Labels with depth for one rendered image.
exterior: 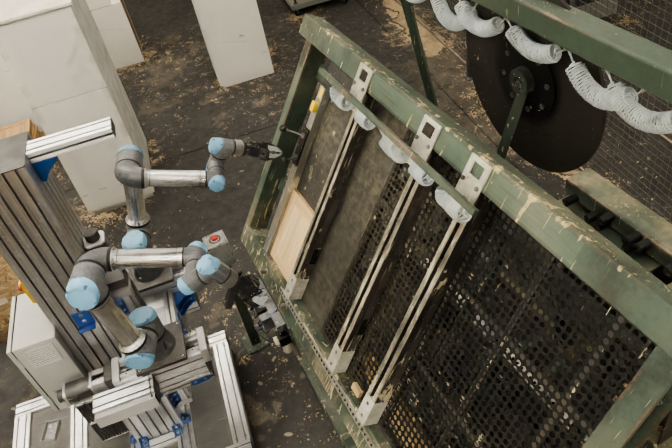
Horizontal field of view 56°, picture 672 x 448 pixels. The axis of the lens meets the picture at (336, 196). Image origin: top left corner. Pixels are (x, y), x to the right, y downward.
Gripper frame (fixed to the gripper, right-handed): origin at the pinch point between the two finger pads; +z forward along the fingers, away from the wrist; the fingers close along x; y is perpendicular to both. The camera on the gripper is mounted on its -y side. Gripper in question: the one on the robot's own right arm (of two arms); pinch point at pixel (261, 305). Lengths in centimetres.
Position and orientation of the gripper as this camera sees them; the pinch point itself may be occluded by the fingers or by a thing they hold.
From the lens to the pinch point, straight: 255.6
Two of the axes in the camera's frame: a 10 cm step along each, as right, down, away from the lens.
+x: -3.1, -5.9, 7.5
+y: 7.6, -6.2, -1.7
